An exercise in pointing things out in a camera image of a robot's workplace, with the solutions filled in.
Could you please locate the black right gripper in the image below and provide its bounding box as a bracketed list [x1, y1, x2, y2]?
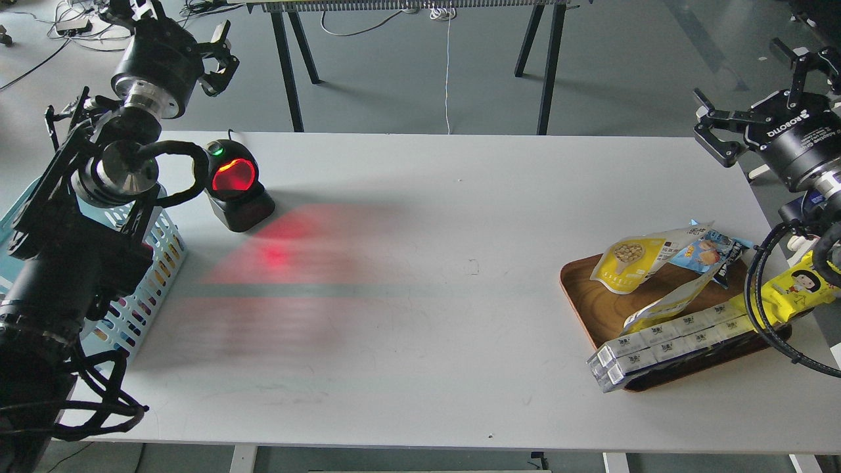
[693, 37, 841, 192]

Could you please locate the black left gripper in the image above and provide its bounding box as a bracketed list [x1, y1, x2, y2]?
[107, 1, 240, 119]

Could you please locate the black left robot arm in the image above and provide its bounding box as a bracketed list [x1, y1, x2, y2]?
[1, 1, 239, 472]

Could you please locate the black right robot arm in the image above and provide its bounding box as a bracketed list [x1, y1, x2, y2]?
[693, 38, 839, 377]

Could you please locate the blue snack packet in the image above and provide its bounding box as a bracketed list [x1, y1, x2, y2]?
[669, 229, 754, 288]

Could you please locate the yellow cartoon snack bag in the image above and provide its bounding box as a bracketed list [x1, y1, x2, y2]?
[761, 251, 839, 327]

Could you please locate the light blue plastic basket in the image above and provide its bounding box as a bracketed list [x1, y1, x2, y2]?
[0, 176, 187, 359]

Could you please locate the black trestle table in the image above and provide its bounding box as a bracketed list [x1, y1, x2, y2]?
[246, 0, 580, 136]

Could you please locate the black barcode scanner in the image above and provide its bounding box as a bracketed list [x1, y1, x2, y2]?
[204, 129, 276, 233]

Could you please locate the brown wooden tray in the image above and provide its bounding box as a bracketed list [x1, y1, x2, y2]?
[559, 254, 769, 392]

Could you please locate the clear box pack of cartons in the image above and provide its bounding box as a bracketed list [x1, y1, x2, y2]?
[587, 303, 755, 393]

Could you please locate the floor cables and adapter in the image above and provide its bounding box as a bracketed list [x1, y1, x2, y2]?
[0, 0, 244, 91]

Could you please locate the white hanging cable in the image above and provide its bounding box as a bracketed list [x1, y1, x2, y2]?
[430, 7, 458, 135]

